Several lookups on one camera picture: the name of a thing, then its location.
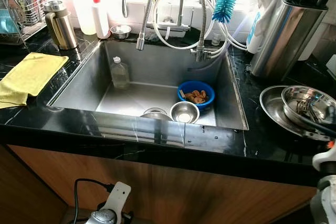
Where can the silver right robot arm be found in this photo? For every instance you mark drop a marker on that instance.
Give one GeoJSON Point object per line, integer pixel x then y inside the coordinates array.
{"type": "Point", "coordinates": [325, 203]}

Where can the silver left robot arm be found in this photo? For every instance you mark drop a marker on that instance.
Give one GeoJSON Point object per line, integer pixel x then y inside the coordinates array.
{"type": "Point", "coordinates": [102, 217]}

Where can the large steel bowl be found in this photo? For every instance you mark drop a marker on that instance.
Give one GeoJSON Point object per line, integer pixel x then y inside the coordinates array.
{"type": "Point", "coordinates": [315, 95]}

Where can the steel cutlery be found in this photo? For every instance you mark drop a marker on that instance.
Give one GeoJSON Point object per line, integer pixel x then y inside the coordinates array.
{"type": "Point", "coordinates": [305, 109]}

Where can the large steel plate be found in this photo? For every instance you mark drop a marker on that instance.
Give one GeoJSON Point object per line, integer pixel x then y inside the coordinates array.
{"type": "Point", "coordinates": [270, 106]}

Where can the stainless steel knife block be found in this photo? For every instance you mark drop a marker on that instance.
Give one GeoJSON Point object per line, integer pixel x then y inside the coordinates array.
{"type": "Point", "coordinates": [281, 40]}

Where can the clear plastic tube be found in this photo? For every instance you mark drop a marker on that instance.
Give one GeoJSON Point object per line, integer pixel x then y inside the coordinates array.
{"type": "Point", "coordinates": [231, 38]}

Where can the blue plastic bowl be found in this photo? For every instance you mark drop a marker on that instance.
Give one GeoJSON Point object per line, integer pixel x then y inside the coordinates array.
{"type": "Point", "coordinates": [207, 102]}

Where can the grey gooseneck faucet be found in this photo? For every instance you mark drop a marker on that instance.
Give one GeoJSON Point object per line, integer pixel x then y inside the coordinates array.
{"type": "Point", "coordinates": [202, 19]}

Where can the wooden base cabinet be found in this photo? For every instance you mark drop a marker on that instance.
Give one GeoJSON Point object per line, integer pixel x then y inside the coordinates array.
{"type": "Point", "coordinates": [184, 187]}

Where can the stainless steel sink basin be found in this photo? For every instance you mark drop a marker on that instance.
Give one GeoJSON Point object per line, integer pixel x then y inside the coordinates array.
{"type": "Point", "coordinates": [142, 72]}

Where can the clear plastic bottle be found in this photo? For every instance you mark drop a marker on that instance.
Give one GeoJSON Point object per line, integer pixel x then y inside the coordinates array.
{"type": "Point", "coordinates": [119, 74]}

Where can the white bottle with red cap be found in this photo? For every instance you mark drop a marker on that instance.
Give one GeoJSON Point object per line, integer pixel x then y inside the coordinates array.
{"type": "Point", "coordinates": [100, 19]}

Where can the large white plastic bottle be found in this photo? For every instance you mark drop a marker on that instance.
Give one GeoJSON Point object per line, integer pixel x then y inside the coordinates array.
{"type": "Point", "coordinates": [84, 9]}

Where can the gold steel thermal jug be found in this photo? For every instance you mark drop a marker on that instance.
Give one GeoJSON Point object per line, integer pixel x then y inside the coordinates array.
{"type": "Point", "coordinates": [60, 27]}

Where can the yellow cleaning cloth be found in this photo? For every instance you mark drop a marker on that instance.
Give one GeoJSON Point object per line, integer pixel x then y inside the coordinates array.
{"type": "Point", "coordinates": [31, 74]}

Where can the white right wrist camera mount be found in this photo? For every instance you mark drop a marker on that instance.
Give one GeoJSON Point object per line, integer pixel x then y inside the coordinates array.
{"type": "Point", "coordinates": [326, 160]}

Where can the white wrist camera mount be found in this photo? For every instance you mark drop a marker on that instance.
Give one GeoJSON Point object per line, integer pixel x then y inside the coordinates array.
{"type": "Point", "coordinates": [326, 160]}
{"type": "Point", "coordinates": [118, 195]}

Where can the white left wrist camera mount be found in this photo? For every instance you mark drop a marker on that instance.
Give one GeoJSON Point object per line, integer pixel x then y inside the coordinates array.
{"type": "Point", "coordinates": [118, 195]}

